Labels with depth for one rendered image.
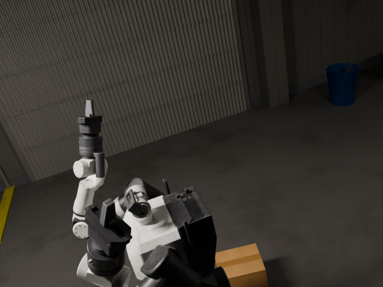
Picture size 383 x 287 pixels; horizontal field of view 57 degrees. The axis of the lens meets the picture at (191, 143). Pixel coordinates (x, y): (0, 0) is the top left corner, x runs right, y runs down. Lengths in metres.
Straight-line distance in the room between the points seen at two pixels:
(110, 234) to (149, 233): 0.42
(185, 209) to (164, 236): 0.13
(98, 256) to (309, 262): 2.18
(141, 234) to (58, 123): 3.56
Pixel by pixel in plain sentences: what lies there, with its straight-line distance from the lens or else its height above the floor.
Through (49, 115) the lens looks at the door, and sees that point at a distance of 4.62.
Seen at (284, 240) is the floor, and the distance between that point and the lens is 3.00.
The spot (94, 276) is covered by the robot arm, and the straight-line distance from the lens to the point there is 0.93.
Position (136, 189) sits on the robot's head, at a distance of 1.21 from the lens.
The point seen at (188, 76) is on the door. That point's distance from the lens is 4.70.
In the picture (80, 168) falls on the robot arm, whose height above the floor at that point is 1.51.
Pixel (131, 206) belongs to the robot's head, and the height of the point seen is 1.48.
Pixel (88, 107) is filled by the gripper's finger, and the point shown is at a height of 1.70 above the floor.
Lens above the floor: 2.13
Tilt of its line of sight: 28 degrees down
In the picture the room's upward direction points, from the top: 14 degrees counter-clockwise
